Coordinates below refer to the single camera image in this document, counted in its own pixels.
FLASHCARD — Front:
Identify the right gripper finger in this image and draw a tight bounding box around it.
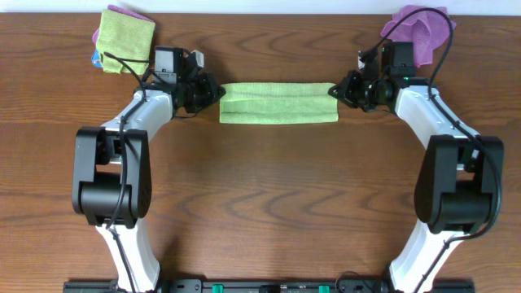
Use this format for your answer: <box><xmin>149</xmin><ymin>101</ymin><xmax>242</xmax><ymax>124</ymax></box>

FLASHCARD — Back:
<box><xmin>328</xmin><ymin>72</ymin><xmax>352</xmax><ymax>94</ymax></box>
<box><xmin>328</xmin><ymin>91</ymin><xmax>350</xmax><ymax>107</ymax></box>

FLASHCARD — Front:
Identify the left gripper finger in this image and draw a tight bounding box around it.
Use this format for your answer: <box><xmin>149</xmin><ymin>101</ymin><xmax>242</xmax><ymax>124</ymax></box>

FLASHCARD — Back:
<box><xmin>203</xmin><ymin>91</ymin><xmax>225</xmax><ymax>109</ymax></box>
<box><xmin>203</xmin><ymin>72</ymin><xmax>225</xmax><ymax>94</ymax></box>

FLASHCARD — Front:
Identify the green microfiber cloth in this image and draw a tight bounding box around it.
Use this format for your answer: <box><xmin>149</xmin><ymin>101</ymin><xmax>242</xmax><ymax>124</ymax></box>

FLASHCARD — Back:
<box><xmin>220</xmin><ymin>82</ymin><xmax>339</xmax><ymax>125</ymax></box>

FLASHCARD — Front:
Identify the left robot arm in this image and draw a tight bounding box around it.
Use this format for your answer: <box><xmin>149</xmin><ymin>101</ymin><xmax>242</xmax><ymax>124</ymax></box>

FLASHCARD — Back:
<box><xmin>72</xmin><ymin>69</ymin><xmax>225</xmax><ymax>292</ymax></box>

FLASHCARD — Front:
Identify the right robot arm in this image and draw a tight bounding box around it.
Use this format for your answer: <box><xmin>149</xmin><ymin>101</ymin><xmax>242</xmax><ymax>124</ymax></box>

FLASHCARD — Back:
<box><xmin>328</xmin><ymin>70</ymin><xmax>504</xmax><ymax>292</ymax></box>

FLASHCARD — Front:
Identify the crumpled purple cloth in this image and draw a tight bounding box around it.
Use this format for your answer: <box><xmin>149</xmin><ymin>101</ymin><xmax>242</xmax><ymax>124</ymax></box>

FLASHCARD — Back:
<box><xmin>387</xmin><ymin>11</ymin><xmax>449</xmax><ymax>68</ymax></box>

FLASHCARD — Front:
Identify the folded green cloth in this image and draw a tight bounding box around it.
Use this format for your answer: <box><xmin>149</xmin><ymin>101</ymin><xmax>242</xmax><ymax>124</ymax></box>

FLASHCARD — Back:
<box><xmin>95</xmin><ymin>9</ymin><xmax>155</xmax><ymax>76</ymax></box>

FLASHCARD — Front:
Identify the folded blue cloth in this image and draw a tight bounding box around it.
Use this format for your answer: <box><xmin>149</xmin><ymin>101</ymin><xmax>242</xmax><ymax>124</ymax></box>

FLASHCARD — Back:
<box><xmin>91</xmin><ymin>50</ymin><xmax>103</xmax><ymax>68</ymax></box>

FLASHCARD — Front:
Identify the folded purple cloth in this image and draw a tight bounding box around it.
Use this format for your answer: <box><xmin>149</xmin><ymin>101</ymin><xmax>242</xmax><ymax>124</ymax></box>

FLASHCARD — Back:
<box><xmin>92</xmin><ymin>4</ymin><xmax>153</xmax><ymax>44</ymax></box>

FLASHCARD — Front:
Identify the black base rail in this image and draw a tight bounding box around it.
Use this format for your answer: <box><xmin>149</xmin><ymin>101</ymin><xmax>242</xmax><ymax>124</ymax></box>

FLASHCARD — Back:
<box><xmin>63</xmin><ymin>277</ymin><xmax>476</xmax><ymax>293</ymax></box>

